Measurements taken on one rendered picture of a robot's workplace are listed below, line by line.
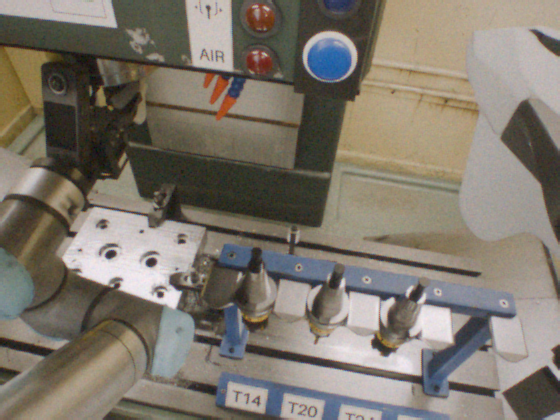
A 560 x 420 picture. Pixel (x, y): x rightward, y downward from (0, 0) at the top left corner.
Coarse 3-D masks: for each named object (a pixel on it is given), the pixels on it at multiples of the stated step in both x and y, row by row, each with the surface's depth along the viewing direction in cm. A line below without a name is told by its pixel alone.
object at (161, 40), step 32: (128, 0) 27; (160, 0) 26; (288, 0) 25; (384, 0) 25; (0, 32) 30; (32, 32) 30; (64, 32) 29; (96, 32) 29; (128, 32) 28; (160, 32) 28; (288, 32) 26; (160, 64) 31; (192, 64) 29; (288, 64) 28
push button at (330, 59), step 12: (312, 48) 26; (324, 48) 26; (336, 48) 26; (348, 48) 26; (312, 60) 27; (324, 60) 26; (336, 60) 26; (348, 60) 26; (312, 72) 27; (324, 72) 27; (336, 72) 27
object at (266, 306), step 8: (240, 280) 62; (272, 280) 62; (240, 288) 61; (272, 288) 61; (240, 296) 60; (272, 296) 60; (240, 304) 59; (248, 304) 60; (256, 304) 59; (264, 304) 59; (272, 304) 60; (256, 312) 60; (264, 312) 60
